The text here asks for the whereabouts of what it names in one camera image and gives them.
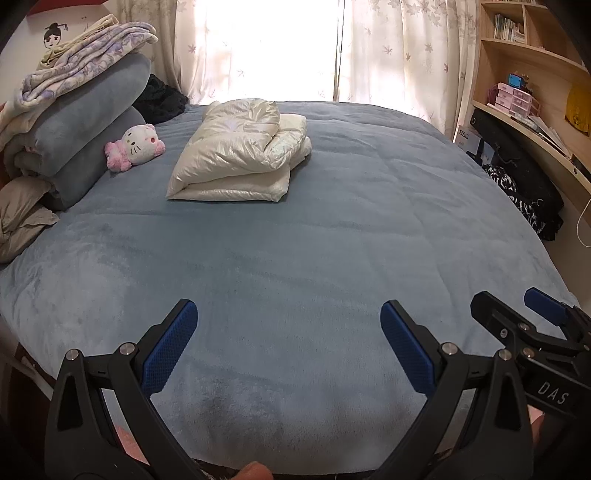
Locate cream folded cloth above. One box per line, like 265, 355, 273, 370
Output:
36, 14, 121, 72

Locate blue bed cover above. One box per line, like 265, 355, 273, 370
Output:
0, 99, 580, 476

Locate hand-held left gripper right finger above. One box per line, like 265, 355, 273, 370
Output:
374, 300, 536, 480

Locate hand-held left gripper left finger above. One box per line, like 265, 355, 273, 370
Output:
44, 299, 199, 480

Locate wooden shelf unit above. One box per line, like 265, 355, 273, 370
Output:
455, 0, 591, 213

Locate black garment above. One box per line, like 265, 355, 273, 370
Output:
134, 74, 189, 125

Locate pink drawer organiser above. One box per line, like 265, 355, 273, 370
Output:
493, 82, 539, 117

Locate cartoon girl wall sticker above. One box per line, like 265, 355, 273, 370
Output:
43, 22, 64, 51

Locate red wall decoration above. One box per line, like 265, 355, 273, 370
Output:
25, 0, 112, 17

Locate stack of papers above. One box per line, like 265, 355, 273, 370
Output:
526, 115, 571, 158

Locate white leaf-print curtain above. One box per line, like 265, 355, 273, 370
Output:
115, 0, 340, 106
335, 0, 481, 139

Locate white and pink cat plush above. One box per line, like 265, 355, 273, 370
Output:
104, 124, 166, 174

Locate white puffer jacket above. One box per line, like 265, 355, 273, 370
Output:
165, 98, 313, 203

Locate black bag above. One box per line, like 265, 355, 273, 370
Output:
468, 111, 565, 241

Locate beige cloth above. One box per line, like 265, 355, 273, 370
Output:
0, 178, 60, 265

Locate white cable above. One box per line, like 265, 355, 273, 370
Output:
576, 198, 591, 245

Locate yellow cloth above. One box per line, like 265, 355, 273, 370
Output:
566, 83, 591, 127

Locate black and white patterned cloth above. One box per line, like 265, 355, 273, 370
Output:
482, 165, 546, 238

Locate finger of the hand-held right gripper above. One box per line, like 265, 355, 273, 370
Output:
524, 287, 575, 329
470, 291, 539, 358

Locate white cardboard box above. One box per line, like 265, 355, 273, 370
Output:
455, 124, 485, 160

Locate purple floral blanket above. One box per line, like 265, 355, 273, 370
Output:
0, 23, 158, 148

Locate row of books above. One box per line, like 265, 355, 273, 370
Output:
493, 13, 526, 44

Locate person's left hand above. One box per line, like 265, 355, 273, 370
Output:
235, 462, 274, 480

